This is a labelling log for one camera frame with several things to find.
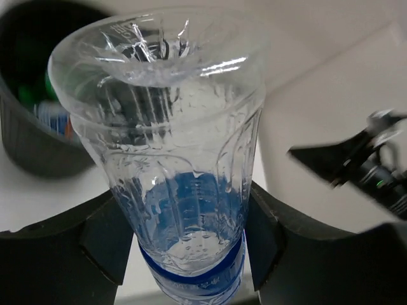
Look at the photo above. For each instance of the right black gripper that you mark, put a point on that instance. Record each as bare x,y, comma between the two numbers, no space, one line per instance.
368,160

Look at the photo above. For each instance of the blue label water bottle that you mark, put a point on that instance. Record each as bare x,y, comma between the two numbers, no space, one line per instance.
167,102

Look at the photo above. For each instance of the black plastic bin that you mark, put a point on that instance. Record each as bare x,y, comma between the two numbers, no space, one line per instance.
29,32

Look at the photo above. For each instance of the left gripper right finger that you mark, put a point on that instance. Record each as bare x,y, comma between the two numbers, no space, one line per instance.
296,259

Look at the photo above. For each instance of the clear bottle white label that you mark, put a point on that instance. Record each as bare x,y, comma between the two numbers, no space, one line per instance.
55,117

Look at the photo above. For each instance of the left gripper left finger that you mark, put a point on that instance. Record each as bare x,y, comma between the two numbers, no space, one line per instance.
76,257

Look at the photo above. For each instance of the green soda bottle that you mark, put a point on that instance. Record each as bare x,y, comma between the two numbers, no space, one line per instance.
32,94

